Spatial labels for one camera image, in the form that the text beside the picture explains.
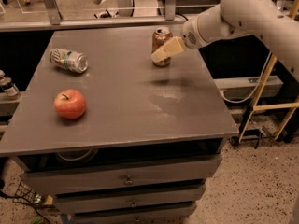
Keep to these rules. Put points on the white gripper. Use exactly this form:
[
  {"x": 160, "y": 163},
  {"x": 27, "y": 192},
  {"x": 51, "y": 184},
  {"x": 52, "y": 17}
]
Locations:
[{"x": 191, "y": 35}]

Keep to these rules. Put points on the orange soda can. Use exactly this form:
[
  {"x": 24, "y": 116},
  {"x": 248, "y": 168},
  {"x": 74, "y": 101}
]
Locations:
[{"x": 159, "y": 37}]

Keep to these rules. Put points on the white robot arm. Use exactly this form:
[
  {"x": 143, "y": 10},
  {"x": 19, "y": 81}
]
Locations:
[{"x": 231, "y": 19}]

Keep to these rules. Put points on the green white crushed can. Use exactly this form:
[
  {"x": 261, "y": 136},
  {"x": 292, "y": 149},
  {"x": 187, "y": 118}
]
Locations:
[{"x": 69, "y": 60}]

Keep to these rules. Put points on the grey drawer cabinet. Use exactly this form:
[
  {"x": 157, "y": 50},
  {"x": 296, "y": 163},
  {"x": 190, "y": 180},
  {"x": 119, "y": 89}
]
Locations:
[{"x": 135, "y": 111}]

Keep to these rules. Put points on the red apple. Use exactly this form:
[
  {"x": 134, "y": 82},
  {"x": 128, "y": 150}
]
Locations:
[{"x": 70, "y": 104}]

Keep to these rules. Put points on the top grey drawer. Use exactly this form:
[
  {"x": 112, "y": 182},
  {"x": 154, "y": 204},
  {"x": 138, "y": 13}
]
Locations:
[{"x": 122, "y": 175}]

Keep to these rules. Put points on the grey drawer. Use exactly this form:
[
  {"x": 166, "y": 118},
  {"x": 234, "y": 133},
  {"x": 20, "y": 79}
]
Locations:
[
  {"x": 122, "y": 175},
  {"x": 130, "y": 199},
  {"x": 137, "y": 215}
]

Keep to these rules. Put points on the bowl inside cabinet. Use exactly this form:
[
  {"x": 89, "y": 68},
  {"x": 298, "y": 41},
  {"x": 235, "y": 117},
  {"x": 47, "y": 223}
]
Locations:
[{"x": 76, "y": 157}]

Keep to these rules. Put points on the bottom grey drawer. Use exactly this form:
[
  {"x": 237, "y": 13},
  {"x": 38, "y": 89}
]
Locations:
[{"x": 137, "y": 215}]

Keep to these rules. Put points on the small bottle at left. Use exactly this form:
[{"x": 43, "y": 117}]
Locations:
[{"x": 8, "y": 86}]

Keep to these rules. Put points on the middle grey drawer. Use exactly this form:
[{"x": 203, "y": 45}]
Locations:
[{"x": 130, "y": 199}]

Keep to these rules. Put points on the metal railing frame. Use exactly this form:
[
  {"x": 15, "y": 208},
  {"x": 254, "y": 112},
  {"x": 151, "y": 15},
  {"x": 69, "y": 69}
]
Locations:
[{"x": 37, "y": 15}]

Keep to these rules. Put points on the wire basket on floor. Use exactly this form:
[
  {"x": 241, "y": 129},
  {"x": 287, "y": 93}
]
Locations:
[{"x": 25, "y": 195}]

